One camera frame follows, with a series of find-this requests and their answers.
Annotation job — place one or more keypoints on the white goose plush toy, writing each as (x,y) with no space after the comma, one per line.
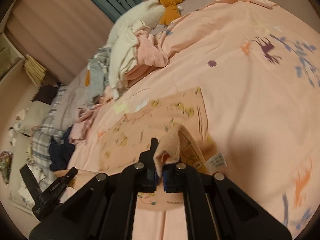
(151,12)

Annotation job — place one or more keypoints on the peach duck-print child shirt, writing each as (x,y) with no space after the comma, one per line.
(179,123)

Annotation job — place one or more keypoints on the beige pillow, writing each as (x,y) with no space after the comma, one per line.
(34,117)

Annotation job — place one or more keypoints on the yellow striped small curtain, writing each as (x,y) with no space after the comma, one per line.
(35,71)

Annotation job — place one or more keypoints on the grey small garment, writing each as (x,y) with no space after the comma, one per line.
(98,71)

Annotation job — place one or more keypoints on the dark brown cushion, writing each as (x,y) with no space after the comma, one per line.
(46,93)

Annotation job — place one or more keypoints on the navy blue garment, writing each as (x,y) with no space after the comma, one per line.
(61,153)

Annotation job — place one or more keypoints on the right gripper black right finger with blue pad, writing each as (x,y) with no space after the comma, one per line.
(215,208)

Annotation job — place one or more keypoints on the plaid grey blanket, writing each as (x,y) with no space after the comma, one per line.
(42,136)

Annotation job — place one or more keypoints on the white wall shelf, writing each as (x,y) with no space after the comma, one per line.
(10,57)

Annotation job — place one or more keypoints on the pink folded garment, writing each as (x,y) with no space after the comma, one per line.
(149,56)

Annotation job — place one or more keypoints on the cream white garment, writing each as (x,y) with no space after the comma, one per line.
(124,56)

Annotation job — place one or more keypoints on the light pink crumpled garment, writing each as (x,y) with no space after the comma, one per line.
(84,120)

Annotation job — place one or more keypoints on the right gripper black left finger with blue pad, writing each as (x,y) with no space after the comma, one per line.
(104,208)

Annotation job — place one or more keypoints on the white printed garment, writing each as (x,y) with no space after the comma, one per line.
(19,194)

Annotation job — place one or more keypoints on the plush toys on headboard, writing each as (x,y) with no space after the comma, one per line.
(15,128)

